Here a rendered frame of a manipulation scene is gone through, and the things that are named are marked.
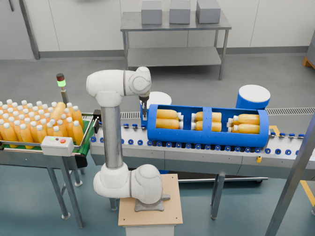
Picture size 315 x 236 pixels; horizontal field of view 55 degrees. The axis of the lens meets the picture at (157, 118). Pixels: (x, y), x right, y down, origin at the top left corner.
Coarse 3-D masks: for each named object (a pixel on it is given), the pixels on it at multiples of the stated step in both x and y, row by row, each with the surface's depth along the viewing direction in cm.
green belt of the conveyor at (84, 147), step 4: (84, 120) 268; (84, 124) 264; (88, 124) 264; (92, 124) 264; (84, 128) 259; (92, 128) 259; (84, 132) 256; (88, 132) 255; (92, 132) 256; (88, 136) 251; (88, 140) 248; (4, 144) 244; (8, 144) 244; (84, 144) 244; (88, 144) 245; (16, 148) 241; (20, 148) 240; (24, 148) 240; (32, 148) 240; (36, 148) 240; (40, 148) 240; (80, 148) 240; (84, 148) 240; (88, 148) 243; (72, 152) 237; (76, 152) 237; (80, 152) 237; (84, 152) 238
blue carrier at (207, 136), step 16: (192, 112) 242; (208, 112) 221; (224, 112) 239; (240, 112) 237; (256, 112) 234; (160, 128) 221; (208, 128) 218; (224, 128) 244; (224, 144) 226; (240, 144) 223; (256, 144) 221
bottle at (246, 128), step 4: (240, 124) 223; (244, 124) 222; (248, 124) 222; (252, 124) 222; (256, 124) 222; (240, 128) 221; (244, 128) 220; (248, 128) 220; (252, 128) 220; (256, 128) 220; (240, 132) 224; (244, 132) 222; (248, 132) 221; (252, 132) 221; (256, 132) 220
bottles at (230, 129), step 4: (180, 120) 242; (228, 124) 238; (232, 124) 237; (164, 128) 227; (168, 128) 228; (176, 128) 232; (180, 128) 234; (192, 128) 232; (228, 128) 231; (232, 128) 230; (228, 132) 237; (232, 132) 231; (236, 132) 228
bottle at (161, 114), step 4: (160, 112) 227; (164, 112) 227; (168, 112) 227; (172, 112) 227; (176, 112) 228; (160, 116) 228; (164, 116) 228; (168, 116) 227; (172, 116) 227; (176, 116) 228
